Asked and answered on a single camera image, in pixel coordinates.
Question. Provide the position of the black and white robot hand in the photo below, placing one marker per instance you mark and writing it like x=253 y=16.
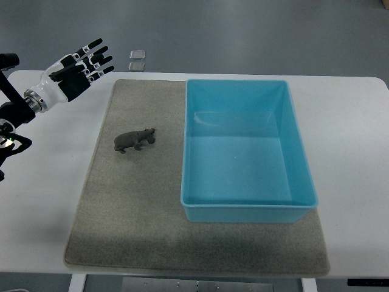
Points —
x=69 y=77

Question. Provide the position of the brown toy hippo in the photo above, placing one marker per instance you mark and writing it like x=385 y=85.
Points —
x=134 y=139

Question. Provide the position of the blue plastic box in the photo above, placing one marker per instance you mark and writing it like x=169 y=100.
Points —
x=244 y=159

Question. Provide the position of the lower clear floor plate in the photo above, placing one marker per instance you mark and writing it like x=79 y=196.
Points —
x=136 y=67

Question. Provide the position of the clear floor plate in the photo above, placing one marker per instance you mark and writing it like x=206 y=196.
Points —
x=137 y=55
x=136 y=67

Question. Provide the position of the upper clear floor plate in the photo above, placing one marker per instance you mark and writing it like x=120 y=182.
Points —
x=137 y=55

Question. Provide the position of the grey felt mat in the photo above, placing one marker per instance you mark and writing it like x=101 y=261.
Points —
x=130 y=216

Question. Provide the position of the left white table leg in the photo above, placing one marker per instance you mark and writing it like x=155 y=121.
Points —
x=77 y=283

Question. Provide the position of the white table leg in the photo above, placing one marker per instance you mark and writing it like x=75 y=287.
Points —
x=77 y=283
x=309 y=285

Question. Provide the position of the grey metal table crossbar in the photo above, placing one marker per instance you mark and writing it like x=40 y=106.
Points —
x=151 y=284

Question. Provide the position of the right white table leg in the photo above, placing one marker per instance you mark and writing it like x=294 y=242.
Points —
x=309 y=285

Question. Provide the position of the black bar under table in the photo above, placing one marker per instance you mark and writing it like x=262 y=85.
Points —
x=368 y=282

